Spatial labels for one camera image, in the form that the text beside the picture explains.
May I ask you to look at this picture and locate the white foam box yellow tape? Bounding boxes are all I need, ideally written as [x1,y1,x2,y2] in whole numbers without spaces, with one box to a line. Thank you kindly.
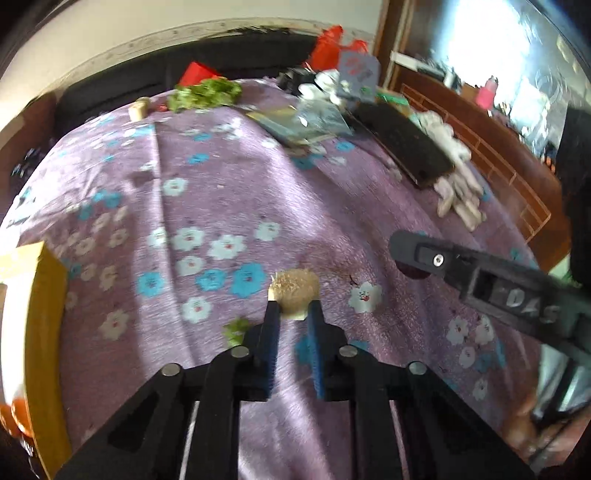
[0,241,72,480]

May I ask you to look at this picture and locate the orange plastic bag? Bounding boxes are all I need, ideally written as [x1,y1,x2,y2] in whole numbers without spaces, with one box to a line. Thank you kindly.
[308,25,370,70]

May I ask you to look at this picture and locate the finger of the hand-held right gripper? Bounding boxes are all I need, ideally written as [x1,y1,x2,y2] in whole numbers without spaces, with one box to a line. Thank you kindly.
[389,231,467,280]

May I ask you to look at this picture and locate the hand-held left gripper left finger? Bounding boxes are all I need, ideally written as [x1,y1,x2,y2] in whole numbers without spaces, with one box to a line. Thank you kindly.
[55,298,282,480]

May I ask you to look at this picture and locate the black leather sofa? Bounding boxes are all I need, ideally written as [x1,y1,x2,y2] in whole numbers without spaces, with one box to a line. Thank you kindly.
[53,32,324,139]

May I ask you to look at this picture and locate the pink bottle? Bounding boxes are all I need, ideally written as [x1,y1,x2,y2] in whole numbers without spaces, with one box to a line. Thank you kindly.
[475,76,502,109]

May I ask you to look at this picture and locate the small black device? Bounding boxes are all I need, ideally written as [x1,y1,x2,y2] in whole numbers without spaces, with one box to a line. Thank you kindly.
[277,67,305,90]

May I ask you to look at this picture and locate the clear plastic bag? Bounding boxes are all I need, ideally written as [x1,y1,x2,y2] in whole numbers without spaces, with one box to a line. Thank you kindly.
[247,99,354,146]

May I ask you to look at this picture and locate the green lettuce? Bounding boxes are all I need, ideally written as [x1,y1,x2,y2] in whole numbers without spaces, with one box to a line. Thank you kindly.
[166,78,243,112]

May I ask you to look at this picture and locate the orange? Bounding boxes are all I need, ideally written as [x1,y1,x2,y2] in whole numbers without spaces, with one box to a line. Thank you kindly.
[0,399,35,439]

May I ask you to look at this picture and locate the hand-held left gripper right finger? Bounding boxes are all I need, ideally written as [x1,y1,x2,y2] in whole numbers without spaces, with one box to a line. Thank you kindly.
[307,299,536,480]

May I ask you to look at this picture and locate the black flat panel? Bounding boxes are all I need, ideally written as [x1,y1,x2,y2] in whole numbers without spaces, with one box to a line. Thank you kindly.
[556,105,591,287]

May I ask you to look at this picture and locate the wooden door frame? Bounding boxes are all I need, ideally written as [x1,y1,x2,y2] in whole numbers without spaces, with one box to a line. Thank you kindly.
[374,0,414,88]

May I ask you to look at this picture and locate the black keyboard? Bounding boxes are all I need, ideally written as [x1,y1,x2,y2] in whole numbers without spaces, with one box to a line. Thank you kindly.
[348,100,455,189]

